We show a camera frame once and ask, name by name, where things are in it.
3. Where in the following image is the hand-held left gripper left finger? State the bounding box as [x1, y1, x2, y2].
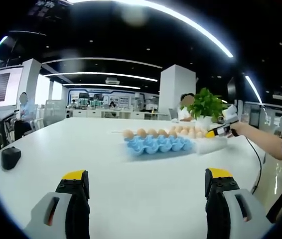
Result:
[22, 170, 91, 239]

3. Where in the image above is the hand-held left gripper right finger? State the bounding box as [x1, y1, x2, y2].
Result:
[204, 167, 275, 239]

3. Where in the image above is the group of brown eggs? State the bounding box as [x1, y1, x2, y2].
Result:
[168, 125, 208, 139]

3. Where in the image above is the blue egg tray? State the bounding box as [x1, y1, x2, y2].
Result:
[124, 135, 196, 157]

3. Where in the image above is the white foam egg holder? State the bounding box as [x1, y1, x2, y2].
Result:
[175, 126, 228, 155]

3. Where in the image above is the person's right hand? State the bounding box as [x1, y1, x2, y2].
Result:
[227, 121, 250, 139]

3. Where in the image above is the green potted plant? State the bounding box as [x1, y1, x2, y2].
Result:
[180, 87, 229, 130]

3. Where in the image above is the white table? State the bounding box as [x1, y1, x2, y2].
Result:
[0, 117, 269, 239]

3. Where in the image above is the black pouch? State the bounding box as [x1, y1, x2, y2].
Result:
[1, 146, 22, 170]

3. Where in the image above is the large monitor screen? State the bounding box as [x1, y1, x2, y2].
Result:
[0, 67, 23, 112]

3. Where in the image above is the black cable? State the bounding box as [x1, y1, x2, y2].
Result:
[245, 136, 263, 195]

